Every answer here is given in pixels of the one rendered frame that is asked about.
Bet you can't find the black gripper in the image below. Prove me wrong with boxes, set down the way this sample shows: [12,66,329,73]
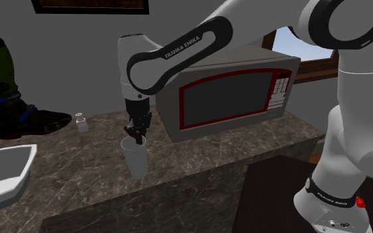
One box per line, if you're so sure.
[124,98,153,145]

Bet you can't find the white angular bowl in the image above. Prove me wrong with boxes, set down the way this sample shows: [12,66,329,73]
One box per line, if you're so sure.
[0,144,38,210]

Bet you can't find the dark framed wall picture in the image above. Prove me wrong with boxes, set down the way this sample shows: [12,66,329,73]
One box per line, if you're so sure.
[30,0,150,15]

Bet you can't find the grey ribbed cup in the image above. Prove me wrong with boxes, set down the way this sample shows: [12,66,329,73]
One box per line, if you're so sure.
[120,135,149,179]

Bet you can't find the grey and red microwave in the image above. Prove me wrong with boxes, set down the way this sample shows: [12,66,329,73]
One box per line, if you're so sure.
[155,45,302,144]

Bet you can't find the small white bottle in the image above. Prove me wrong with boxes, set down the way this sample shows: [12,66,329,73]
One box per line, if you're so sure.
[75,112,89,134]

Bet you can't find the black boot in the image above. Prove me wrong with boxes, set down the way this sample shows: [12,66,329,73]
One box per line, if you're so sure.
[0,34,73,140]

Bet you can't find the wooden framed window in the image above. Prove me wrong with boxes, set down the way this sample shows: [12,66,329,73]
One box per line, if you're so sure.
[261,26,340,85]

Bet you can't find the dark robot stand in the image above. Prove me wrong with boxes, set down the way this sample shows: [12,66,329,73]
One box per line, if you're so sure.
[232,154,373,233]

